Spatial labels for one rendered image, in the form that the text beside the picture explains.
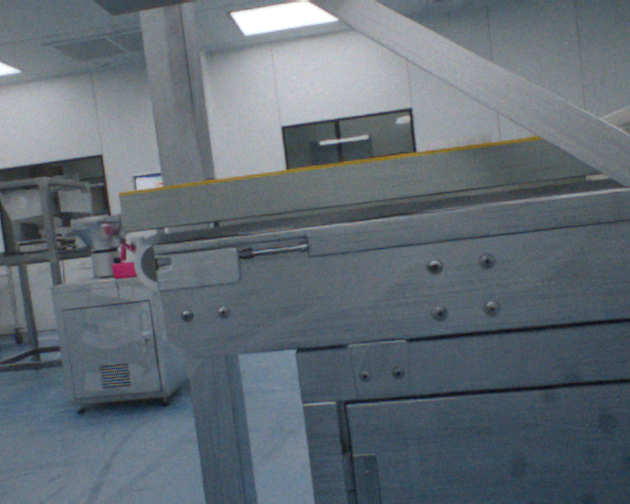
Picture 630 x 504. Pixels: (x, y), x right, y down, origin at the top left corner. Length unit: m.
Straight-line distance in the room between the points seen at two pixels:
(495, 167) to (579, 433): 0.25
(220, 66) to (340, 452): 5.76
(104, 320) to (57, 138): 3.75
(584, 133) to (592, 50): 5.97
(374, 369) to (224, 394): 0.34
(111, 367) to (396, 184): 3.00
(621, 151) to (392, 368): 0.26
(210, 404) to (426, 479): 0.36
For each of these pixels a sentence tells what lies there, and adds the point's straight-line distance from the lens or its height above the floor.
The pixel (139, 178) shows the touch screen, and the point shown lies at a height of 1.35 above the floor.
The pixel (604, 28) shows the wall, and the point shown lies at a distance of 6.41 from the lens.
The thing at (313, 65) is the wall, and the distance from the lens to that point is 5.94.
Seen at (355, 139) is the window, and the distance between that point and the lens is 5.76.
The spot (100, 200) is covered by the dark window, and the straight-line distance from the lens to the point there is 6.44.
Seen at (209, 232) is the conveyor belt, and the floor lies 0.94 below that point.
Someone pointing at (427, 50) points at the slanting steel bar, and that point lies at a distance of 0.40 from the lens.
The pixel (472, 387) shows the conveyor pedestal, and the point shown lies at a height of 0.78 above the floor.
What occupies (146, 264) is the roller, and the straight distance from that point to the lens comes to 0.48.
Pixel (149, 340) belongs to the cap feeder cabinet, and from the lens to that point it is 3.20.
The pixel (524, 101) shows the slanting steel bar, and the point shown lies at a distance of 0.36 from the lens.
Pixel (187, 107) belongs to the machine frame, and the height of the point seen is 1.11.
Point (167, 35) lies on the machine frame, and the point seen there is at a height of 1.21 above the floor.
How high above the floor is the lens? 0.94
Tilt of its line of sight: 3 degrees down
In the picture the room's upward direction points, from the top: 7 degrees counter-clockwise
